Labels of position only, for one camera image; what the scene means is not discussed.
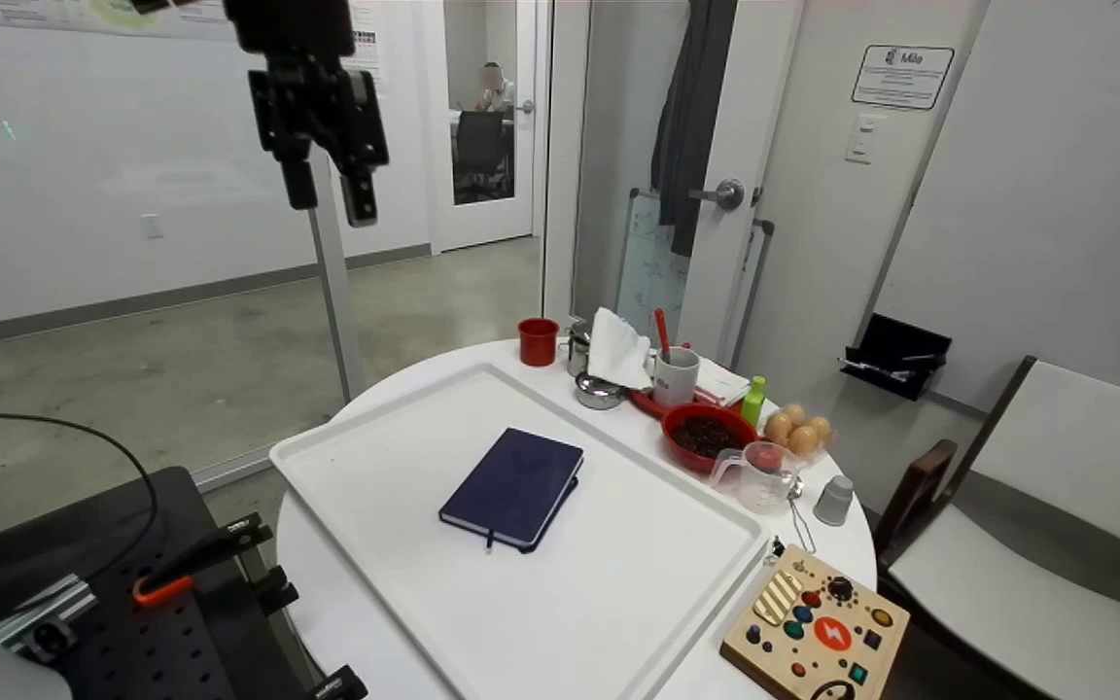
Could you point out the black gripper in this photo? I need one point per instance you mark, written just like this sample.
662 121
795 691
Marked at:
319 112

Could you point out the navy blue notebook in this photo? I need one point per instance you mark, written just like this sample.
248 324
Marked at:
512 489

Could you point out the black chair behind glass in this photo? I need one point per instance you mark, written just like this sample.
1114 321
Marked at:
485 158

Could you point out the seated person behind glass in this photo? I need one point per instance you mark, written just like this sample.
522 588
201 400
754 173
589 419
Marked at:
496 87

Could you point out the red mug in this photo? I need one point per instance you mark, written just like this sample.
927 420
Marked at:
538 344

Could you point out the steel canister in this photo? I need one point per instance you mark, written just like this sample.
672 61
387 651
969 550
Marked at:
577 353

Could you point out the white cloth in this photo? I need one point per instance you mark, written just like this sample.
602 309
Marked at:
616 344

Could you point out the small leaning whiteboard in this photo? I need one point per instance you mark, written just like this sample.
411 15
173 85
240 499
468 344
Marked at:
652 265

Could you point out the small steel bowl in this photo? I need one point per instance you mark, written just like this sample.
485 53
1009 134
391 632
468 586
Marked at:
598 396

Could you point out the red utensil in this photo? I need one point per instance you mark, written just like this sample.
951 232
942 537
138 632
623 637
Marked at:
662 332

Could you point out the dark hanging jacket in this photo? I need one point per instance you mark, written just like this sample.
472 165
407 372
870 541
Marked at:
695 117

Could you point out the red plate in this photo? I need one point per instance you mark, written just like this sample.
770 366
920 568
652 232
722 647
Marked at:
642 401

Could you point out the white mug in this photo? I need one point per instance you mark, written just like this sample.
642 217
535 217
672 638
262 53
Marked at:
678 378

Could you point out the white paper sheet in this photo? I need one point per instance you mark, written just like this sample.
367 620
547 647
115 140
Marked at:
722 384

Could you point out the red bowl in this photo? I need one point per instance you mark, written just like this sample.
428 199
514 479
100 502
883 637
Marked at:
704 438

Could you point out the green squeeze bottle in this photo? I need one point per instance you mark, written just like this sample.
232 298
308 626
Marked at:
755 401

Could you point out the large white tray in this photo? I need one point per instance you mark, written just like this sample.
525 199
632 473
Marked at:
612 586

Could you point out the white door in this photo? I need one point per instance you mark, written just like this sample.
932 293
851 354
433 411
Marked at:
817 236

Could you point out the black breadboard table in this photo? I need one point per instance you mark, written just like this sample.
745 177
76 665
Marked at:
134 647

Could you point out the tan egg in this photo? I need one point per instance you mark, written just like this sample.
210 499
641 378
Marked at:
821 424
780 424
804 441

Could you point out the aluminium extrusion bar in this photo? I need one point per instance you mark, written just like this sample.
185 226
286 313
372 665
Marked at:
50 611

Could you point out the pink ball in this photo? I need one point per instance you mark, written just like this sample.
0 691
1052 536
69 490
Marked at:
765 458

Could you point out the clear plastic container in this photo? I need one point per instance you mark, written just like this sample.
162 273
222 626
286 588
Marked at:
754 489

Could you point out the thin metal utensil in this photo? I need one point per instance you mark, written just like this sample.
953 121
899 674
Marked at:
799 511

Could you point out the black floor tray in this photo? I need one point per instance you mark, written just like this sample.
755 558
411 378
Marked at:
896 353

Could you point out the small grey cup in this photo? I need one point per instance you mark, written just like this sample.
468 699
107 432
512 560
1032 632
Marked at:
835 499

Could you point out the wooden button board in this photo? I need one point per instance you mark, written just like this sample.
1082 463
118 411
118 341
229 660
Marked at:
817 626

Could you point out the wooden chair white cushion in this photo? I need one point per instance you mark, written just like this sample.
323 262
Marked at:
1052 520

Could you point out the white window frame post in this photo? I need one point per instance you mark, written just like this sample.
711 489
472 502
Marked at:
337 298

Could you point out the small wall label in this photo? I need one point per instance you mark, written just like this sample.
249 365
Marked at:
862 140

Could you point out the white wall sign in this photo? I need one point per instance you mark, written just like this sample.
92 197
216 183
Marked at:
903 74

